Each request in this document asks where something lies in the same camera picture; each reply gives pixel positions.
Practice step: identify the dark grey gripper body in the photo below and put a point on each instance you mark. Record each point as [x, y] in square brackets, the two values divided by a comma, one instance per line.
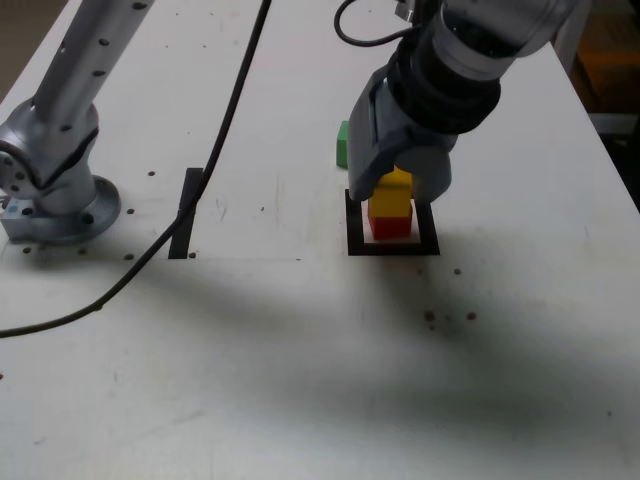
[415, 132]

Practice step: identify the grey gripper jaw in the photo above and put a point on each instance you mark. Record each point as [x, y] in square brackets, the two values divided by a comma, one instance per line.
[365, 150]
[430, 170]

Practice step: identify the green cube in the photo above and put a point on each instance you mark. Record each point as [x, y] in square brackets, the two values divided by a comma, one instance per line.
[342, 145]

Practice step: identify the yellow cube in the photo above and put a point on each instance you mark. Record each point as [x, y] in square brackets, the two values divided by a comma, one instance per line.
[390, 202]

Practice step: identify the red cube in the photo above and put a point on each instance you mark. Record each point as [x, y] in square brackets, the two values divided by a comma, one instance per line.
[390, 227]

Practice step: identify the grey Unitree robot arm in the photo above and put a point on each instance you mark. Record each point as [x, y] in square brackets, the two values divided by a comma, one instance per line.
[65, 125]

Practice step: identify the black tape square outline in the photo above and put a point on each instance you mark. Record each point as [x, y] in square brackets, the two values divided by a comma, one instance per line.
[395, 250]

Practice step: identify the black tape strip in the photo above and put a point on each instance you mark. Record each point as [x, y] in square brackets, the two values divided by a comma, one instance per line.
[180, 245]

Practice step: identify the brown cardboard box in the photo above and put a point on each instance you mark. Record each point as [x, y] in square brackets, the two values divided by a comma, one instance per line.
[610, 55]

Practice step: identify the black gripper camera mount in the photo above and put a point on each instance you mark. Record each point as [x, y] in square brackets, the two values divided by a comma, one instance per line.
[405, 10]

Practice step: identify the white metal frame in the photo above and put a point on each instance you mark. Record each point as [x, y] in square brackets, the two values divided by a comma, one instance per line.
[575, 45]

